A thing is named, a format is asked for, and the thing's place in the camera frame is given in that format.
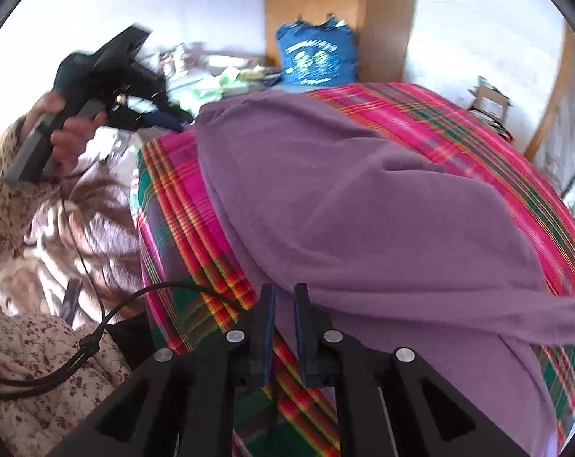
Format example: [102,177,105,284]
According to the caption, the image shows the person's left forearm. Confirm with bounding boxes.
[0,119,60,253]

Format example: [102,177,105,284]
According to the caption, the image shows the wooden door frame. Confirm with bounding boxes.
[523,24,575,163]

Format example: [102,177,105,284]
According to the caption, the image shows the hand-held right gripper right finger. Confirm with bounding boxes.
[293,283,531,457]

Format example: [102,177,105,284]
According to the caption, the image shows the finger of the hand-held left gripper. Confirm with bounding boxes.
[126,64,193,117]
[109,109,184,131]

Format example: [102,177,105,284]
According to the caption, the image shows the person's floral pajamas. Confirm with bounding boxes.
[0,300,136,457]

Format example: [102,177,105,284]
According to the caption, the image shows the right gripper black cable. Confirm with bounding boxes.
[0,282,236,398]

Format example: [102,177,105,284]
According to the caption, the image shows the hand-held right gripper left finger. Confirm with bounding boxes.
[47,284,278,457]

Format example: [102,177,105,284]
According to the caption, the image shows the purple fleece pants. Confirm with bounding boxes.
[192,91,575,457]

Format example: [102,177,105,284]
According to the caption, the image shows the wooden wardrobe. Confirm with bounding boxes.
[265,0,419,84]

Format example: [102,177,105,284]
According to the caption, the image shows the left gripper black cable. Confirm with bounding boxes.
[59,185,112,324]

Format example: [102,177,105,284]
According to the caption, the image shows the blue printed tote bag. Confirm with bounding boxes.
[274,18,359,89]

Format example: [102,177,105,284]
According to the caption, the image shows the pink plaid tablecloth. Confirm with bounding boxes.
[130,82,575,457]

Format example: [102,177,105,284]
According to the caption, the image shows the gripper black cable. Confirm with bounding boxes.
[59,185,112,324]
[0,282,236,398]

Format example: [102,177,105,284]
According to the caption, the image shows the person's left hand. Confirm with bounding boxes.
[22,90,110,176]

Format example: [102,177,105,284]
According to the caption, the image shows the beige satin quilt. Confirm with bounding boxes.
[0,128,148,329]

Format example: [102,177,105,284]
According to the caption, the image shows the cardboard box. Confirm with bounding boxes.
[468,76,513,122]

